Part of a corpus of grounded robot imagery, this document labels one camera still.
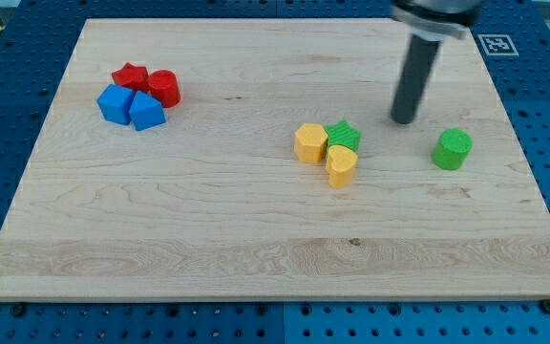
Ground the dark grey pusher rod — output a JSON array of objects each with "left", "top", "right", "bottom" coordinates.
[{"left": 391, "top": 33, "right": 440, "bottom": 124}]

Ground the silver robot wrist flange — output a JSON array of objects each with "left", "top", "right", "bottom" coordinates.
[{"left": 391, "top": 0, "right": 483, "bottom": 41}]

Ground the green cylinder block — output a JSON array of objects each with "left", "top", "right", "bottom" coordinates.
[{"left": 432, "top": 128, "right": 474, "bottom": 170}]

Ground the green star block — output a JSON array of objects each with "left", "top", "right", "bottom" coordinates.
[{"left": 325, "top": 119, "right": 362, "bottom": 152}]

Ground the red star block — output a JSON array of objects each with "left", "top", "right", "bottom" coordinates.
[{"left": 111, "top": 62, "right": 150, "bottom": 93}]

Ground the white fiducial marker tag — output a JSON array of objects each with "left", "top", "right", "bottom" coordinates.
[{"left": 478, "top": 33, "right": 518, "bottom": 56}]

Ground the yellow heart block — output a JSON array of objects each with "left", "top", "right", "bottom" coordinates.
[{"left": 326, "top": 145, "right": 358, "bottom": 188}]

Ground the yellow hexagon block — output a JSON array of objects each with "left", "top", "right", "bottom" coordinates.
[{"left": 294, "top": 123, "right": 328, "bottom": 163}]

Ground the red cylinder block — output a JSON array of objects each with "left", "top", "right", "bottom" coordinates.
[{"left": 147, "top": 70, "right": 181, "bottom": 108}]

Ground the wooden board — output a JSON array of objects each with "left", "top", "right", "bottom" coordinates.
[{"left": 0, "top": 19, "right": 550, "bottom": 303}]

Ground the blue triangular block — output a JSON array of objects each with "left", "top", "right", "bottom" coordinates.
[{"left": 129, "top": 91, "right": 166, "bottom": 131}]

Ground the blue cube block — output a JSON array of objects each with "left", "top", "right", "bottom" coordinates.
[{"left": 97, "top": 84, "right": 135, "bottom": 125}]

